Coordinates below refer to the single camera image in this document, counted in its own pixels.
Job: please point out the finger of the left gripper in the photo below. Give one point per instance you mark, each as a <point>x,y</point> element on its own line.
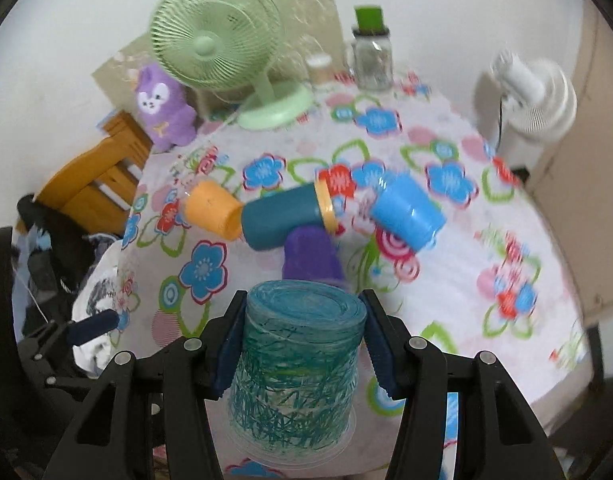
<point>92,327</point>

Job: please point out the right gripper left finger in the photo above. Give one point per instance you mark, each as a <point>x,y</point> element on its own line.
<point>138,404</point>

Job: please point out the teal scribbled clear cup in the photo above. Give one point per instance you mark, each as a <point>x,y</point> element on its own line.
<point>297,374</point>

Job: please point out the orange plastic cup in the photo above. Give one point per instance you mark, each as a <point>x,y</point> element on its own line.
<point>211,207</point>

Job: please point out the dark teal cup yellow rim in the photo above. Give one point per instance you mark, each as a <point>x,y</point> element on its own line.
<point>267,221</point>

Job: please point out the purple plastic cup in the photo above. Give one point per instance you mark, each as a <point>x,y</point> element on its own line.
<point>310,255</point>

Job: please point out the blue plastic cup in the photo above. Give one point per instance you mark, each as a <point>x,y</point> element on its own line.
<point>403,208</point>

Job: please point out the white printed t-shirt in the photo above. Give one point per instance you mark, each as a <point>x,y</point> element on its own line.
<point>97,295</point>

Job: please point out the wooden chair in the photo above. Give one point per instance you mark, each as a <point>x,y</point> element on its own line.
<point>96,189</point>

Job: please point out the purple plush toy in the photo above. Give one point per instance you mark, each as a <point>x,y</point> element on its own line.
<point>161,101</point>

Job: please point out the floral tablecloth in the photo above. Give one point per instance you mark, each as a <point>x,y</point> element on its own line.
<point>494,279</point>

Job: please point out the green desk fan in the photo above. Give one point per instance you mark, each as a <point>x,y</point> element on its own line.
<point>223,45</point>

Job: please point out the white fan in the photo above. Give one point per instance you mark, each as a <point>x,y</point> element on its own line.
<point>523,107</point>

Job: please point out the cotton swab container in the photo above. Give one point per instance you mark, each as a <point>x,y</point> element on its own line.
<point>320,68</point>

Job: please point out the glass jar green lid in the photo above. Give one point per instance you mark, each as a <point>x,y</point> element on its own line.
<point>372,50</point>

